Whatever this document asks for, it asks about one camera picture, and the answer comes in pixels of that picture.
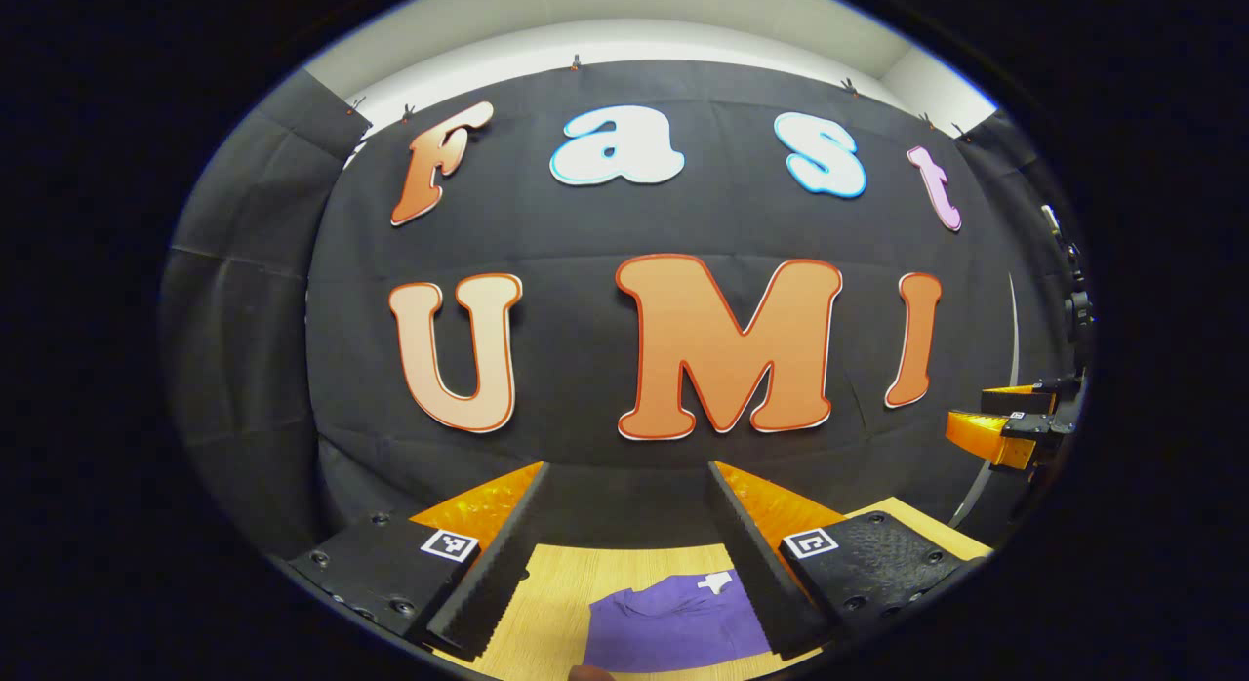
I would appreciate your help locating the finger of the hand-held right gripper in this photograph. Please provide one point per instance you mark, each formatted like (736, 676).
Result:
(1015, 403)
(1025, 427)

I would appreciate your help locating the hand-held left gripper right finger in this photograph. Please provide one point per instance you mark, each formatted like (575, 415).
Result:
(756, 583)

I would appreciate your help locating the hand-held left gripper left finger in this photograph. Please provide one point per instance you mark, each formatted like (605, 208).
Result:
(498, 583)

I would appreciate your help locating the purple shirt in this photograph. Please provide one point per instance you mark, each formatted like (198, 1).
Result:
(664, 622)

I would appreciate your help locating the grey upright pole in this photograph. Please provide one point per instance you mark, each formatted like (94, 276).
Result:
(1012, 330)

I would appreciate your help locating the dark mounted device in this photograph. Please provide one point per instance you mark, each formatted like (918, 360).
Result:
(1078, 310)

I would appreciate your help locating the black backdrop cloth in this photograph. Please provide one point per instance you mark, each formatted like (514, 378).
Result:
(566, 242)

